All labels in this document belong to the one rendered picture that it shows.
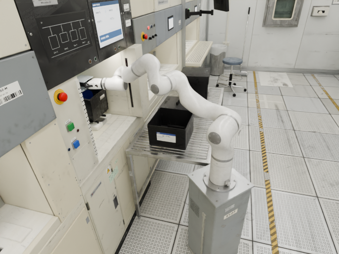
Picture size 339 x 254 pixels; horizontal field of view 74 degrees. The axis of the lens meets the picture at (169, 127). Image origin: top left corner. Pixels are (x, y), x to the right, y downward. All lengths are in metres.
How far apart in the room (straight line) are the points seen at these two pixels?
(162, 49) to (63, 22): 2.10
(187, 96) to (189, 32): 3.41
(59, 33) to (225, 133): 0.82
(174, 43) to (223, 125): 2.09
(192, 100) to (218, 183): 0.49
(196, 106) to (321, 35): 4.88
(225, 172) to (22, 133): 0.95
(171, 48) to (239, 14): 2.77
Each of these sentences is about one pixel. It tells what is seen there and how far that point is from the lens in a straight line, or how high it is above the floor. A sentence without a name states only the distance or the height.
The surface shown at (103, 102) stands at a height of 1.03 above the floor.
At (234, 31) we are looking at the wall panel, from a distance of 5.59.
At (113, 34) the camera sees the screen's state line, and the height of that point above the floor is 1.51.
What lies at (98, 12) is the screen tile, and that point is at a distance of 1.34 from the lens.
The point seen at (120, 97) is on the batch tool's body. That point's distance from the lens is 1.79.
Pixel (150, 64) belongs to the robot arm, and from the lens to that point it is 1.23.
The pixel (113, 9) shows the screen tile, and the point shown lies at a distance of 1.47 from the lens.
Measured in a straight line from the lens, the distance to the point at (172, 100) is 2.06.
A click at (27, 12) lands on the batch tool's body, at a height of 1.67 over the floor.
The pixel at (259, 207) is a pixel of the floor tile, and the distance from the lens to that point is 2.32.
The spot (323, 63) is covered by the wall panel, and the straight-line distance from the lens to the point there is 6.01.
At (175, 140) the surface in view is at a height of 0.83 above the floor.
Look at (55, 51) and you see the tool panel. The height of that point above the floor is 1.53.
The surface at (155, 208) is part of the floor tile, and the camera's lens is 2.21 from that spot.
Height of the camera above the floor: 1.73
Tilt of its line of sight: 32 degrees down
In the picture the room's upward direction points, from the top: 2 degrees counter-clockwise
